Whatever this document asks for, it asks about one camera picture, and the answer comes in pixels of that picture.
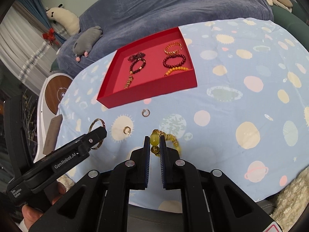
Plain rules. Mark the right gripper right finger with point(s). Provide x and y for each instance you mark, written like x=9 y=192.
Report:
x=166 y=166

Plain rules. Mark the dark blue plush blanket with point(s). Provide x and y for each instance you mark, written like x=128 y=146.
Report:
x=125 y=21

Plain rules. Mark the person's left hand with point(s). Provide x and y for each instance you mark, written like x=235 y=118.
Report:
x=38 y=203

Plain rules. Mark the light blue planet bedsheet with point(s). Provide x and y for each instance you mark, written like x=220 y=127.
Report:
x=248 y=115

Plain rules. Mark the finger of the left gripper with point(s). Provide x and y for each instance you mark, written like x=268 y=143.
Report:
x=94 y=139

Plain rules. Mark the red ribbon bow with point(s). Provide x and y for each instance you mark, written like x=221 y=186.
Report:
x=49 y=36

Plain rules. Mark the grey mole plush toy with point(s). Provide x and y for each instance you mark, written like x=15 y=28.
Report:
x=86 y=41

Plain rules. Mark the small silver hoop earring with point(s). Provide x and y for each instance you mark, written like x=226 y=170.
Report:
x=145 y=112

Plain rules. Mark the gold metal wristwatch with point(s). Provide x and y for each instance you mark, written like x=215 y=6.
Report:
x=129 y=81

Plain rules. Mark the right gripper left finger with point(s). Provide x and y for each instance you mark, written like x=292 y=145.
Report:
x=145 y=163

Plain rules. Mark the cream fluffy rug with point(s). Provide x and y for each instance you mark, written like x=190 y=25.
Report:
x=291 y=202

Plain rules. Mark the white sheer curtain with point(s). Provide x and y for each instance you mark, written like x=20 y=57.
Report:
x=24 y=51

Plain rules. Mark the white round wooden device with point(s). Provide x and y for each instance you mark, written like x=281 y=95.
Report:
x=52 y=92

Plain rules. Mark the white sheep plush toy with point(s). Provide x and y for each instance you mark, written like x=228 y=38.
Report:
x=67 y=19

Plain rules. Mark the purple garnet bead strand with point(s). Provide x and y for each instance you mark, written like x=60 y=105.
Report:
x=136 y=56

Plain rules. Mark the red shallow cardboard box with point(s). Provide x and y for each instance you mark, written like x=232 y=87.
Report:
x=166 y=68

